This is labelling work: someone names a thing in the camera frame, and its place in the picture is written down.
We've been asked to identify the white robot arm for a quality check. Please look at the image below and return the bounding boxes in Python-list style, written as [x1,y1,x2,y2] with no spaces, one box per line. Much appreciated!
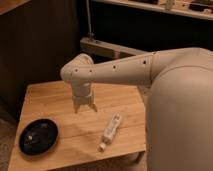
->
[60,47,213,171]

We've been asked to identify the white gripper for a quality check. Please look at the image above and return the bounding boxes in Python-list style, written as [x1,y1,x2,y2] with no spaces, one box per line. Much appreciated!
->
[72,91,98,114]

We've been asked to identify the dark wooden cabinet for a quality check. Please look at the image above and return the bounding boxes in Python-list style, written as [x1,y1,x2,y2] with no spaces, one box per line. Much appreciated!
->
[0,0,79,120]

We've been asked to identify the grey metal bench beam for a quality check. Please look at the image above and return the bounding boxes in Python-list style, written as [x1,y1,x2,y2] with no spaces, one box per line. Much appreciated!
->
[80,37,144,59]

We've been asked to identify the wooden table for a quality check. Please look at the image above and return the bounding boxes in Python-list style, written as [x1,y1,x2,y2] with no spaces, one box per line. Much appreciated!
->
[8,81,146,171]

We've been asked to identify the clear plastic bottle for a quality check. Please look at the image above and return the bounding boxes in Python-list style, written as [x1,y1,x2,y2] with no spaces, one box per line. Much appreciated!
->
[99,114,122,152]

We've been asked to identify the wooden shelf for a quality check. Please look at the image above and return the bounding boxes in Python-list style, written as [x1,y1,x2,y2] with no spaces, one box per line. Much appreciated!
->
[93,0,213,21]

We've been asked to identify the metal pole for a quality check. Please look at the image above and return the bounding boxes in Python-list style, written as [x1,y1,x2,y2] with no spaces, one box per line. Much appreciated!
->
[86,0,94,41]

